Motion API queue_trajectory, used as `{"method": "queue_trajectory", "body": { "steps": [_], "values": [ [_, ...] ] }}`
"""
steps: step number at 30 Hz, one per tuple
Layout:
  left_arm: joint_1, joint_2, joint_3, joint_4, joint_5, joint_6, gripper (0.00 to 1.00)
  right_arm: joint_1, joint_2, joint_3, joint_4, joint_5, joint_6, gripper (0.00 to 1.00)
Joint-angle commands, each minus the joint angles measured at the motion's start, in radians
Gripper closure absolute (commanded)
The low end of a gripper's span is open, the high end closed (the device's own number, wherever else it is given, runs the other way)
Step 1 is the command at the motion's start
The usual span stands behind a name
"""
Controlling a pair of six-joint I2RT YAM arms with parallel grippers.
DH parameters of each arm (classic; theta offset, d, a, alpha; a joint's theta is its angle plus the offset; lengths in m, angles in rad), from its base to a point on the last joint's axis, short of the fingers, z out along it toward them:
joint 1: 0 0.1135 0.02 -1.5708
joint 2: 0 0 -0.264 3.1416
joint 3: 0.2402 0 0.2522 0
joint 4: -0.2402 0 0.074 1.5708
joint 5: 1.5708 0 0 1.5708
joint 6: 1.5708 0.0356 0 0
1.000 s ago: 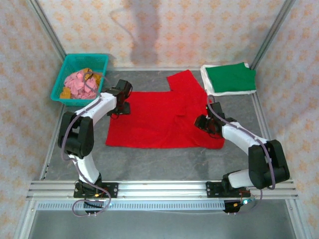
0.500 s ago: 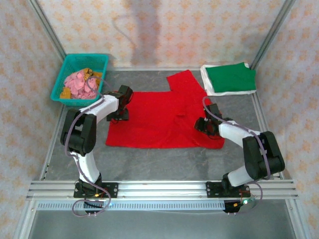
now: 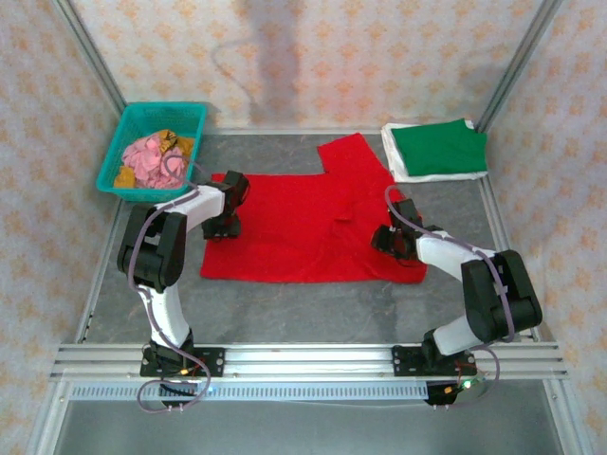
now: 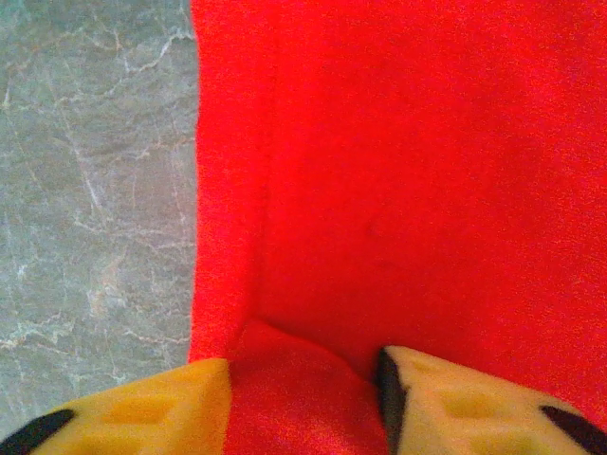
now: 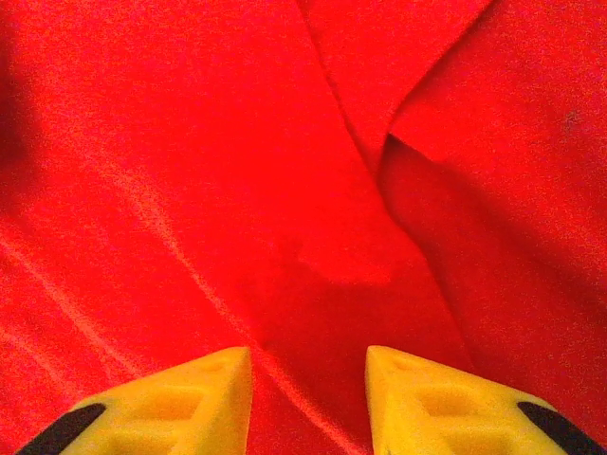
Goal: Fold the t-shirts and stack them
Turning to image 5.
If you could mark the red t-shirt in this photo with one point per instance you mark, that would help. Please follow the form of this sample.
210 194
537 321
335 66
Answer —
189 166

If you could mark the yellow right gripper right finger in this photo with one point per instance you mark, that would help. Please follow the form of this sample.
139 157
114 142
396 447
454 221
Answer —
427 412

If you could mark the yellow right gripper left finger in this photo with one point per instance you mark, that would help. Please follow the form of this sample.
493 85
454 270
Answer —
189 407

